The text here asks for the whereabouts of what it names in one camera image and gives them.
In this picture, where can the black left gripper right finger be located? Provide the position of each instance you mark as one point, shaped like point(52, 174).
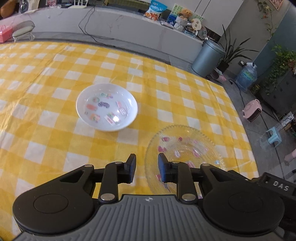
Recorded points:
point(180, 174)

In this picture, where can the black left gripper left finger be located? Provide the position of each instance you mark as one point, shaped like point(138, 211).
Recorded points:
point(114, 174)

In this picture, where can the clear glass sticker plate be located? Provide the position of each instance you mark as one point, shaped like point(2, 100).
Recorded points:
point(179, 143)

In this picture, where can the small white sticker plate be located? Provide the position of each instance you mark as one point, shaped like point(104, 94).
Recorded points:
point(106, 107)

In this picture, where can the light blue plastic stool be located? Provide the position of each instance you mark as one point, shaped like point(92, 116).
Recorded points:
point(270, 139)

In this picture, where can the yellow checkered tablecloth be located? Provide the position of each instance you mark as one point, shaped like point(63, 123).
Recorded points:
point(64, 105)

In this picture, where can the pink small heater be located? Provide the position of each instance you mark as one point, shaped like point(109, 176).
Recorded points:
point(252, 110)

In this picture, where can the grey drawer cabinet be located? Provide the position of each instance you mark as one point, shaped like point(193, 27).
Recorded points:
point(281, 99)

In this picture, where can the grey metal trash bin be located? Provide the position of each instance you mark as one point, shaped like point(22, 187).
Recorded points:
point(208, 58)

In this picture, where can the blue water jug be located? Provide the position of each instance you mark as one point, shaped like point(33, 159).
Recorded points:
point(247, 76)

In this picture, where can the green potted floor plant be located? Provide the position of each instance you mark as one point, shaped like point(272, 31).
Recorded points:
point(232, 51)

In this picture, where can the long white tv cabinet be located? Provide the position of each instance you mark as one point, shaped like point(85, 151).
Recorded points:
point(113, 28)

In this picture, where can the teddy bear toy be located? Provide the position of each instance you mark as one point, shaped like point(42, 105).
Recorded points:
point(184, 13)

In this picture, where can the blue snack bag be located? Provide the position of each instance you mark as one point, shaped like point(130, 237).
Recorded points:
point(155, 10)

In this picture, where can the grey cushioned stool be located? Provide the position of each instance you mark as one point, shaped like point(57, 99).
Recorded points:
point(23, 30)

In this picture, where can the pink storage box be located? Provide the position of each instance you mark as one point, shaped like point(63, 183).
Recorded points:
point(5, 33)

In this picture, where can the orange pumpkin vase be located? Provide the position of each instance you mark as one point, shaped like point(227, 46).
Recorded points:
point(8, 8)

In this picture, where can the framed wall picture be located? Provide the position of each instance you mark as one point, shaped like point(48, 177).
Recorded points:
point(276, 4)

